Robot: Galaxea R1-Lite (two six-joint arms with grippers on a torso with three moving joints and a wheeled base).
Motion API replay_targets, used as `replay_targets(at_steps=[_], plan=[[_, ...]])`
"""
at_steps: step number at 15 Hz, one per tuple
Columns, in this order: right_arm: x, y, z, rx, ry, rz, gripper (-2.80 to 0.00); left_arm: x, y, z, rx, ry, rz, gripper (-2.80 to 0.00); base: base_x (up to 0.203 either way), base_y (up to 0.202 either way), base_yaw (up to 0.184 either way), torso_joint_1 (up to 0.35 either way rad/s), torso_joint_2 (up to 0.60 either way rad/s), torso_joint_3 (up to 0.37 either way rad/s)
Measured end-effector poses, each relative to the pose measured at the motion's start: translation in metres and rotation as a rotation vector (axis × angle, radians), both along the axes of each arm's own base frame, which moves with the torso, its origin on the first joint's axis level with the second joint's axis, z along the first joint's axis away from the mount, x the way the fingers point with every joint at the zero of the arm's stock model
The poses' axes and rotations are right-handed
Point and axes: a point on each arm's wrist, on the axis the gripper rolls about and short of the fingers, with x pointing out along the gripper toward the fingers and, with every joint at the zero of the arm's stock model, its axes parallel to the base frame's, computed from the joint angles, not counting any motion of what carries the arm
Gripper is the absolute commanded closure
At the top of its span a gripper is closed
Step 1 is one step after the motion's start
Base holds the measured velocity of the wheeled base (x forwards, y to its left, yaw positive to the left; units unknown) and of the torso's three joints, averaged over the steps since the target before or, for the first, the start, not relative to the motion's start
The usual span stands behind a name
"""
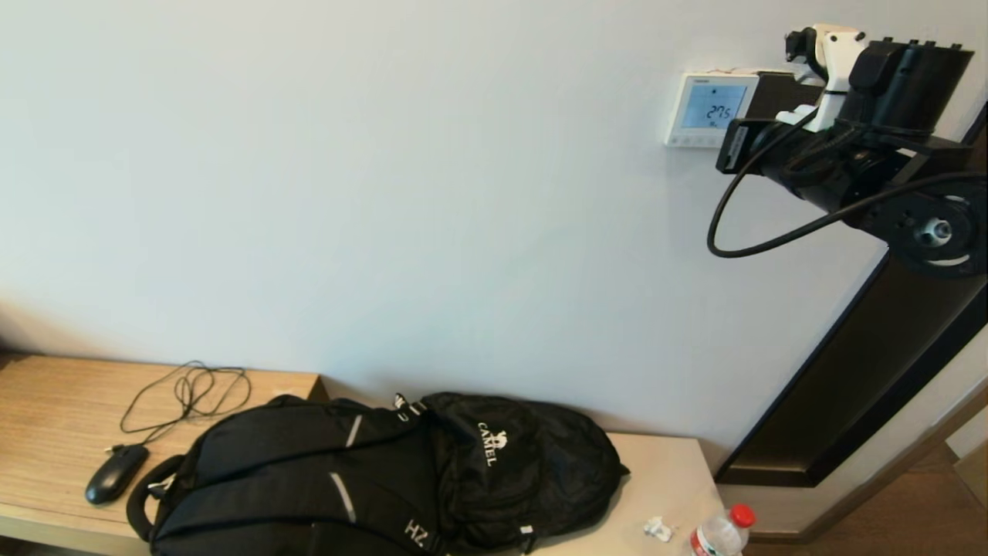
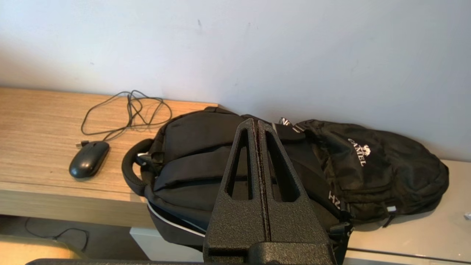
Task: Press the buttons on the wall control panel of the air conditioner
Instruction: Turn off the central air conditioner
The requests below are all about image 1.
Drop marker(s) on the light wooden desk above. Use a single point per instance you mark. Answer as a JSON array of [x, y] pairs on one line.
[[54, 417]]

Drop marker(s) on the crumpled white paper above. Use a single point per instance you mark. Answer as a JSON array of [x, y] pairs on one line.
[[658, 529]]

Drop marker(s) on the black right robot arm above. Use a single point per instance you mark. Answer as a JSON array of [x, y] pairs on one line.
[[934, 232]]

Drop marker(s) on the dark wall switch panel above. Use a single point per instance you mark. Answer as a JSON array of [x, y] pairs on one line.
[[779, 93]]

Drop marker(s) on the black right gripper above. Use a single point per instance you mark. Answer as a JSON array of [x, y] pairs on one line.
[[911, 85]]

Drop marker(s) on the white wall thermostat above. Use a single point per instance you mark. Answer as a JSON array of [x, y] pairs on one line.
[[698, 108]]

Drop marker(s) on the beige cabinet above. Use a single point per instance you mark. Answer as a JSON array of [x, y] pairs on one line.
[[671, 479]]

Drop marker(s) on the black Camel backpack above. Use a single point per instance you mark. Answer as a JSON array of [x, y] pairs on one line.
[[540, 479]]

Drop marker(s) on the black computer mouse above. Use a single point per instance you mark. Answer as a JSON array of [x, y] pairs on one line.
[[116, 475]]

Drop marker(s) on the clear bottle with red cap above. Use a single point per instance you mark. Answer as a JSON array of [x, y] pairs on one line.
[[718, 537]]

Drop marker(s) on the large black HZ backpack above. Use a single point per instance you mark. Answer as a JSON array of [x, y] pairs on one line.
[[293, 479]]

